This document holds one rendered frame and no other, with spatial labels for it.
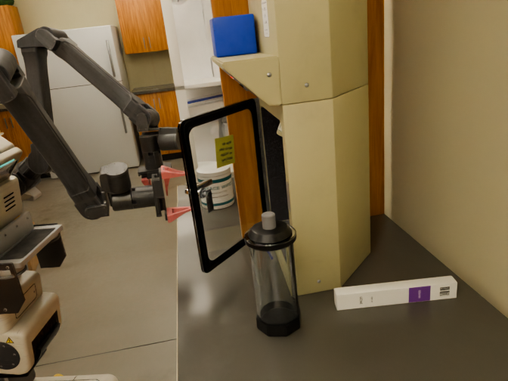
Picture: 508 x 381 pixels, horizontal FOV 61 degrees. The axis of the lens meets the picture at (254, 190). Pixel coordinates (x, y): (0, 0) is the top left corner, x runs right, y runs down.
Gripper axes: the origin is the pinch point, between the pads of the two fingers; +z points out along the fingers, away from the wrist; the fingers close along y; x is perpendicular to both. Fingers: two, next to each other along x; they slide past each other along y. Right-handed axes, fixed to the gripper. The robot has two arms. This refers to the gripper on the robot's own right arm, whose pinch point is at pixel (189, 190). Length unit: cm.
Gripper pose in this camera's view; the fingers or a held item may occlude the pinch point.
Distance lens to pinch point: 116.7
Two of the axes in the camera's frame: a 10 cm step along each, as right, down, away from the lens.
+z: 9.8, -1.2, 1.8
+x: -2.1, -2.9, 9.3
